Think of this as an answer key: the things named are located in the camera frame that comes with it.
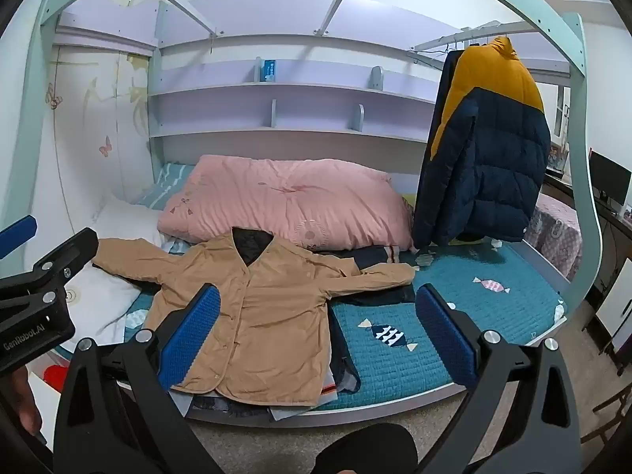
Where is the lilac wall shelf unit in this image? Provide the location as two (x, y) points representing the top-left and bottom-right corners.
(147, 0), (574, 169)

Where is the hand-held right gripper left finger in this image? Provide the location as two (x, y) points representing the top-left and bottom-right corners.
(52, 284), (223, 474)

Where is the teal quilted bed mat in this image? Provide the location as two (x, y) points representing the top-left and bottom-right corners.
(123, 239), (568, 413)

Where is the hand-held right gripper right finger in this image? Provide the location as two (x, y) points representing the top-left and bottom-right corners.
(410, 284), (581, 474)

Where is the wooden chair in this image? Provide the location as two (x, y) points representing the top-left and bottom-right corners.
(580, 382), (632, 455)

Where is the striped light blue sheet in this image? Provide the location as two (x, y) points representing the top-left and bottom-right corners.
(135, 162), (196, 211)

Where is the tan jacket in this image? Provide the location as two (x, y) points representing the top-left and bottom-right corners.
(91, 229), (416, 408)

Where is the black monitor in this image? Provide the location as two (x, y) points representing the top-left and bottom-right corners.
(589, 150), (632, 208)

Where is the pink quilt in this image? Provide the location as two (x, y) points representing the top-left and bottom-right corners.
(157, 154), (414, 252)

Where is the white pillow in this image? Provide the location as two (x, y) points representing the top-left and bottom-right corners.
(63, 196), (166, 351)

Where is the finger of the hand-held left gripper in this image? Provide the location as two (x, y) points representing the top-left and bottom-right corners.
(0, 214), (39, 260)
(27, 227), (100, 290)

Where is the person's left hand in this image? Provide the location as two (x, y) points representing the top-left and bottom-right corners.
(0, 366), (43, 438)

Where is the white wardrobe with butterfly decor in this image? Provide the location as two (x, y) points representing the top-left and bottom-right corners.
(30, 42), (155, 238)

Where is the mint green bed frame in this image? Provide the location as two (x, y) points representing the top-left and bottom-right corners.
(30, 0), (618, 428)

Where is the navy and yellow puffer jacket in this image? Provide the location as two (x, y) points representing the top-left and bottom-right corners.
(412, 36), (552, 248)

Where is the pile of dark clothes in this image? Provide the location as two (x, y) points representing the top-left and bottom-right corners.
(126, 242), (420, 423)

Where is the pink patterned cloth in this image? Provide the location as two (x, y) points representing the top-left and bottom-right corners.
(522, 192), (583, 283)

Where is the metal clothes rail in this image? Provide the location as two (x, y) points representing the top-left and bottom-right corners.
(409, 21), (500, 56)

